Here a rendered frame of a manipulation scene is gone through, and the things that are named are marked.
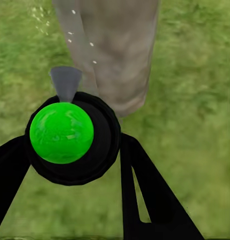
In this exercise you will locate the pesticide atomizer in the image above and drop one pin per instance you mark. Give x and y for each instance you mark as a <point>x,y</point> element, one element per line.
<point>73,138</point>

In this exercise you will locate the tree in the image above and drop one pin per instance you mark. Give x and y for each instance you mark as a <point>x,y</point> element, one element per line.
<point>117,65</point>

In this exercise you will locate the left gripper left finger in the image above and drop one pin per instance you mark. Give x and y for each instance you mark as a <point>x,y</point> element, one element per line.
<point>14,165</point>

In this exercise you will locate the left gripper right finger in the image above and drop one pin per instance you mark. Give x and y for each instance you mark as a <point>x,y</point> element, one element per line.
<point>169,221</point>

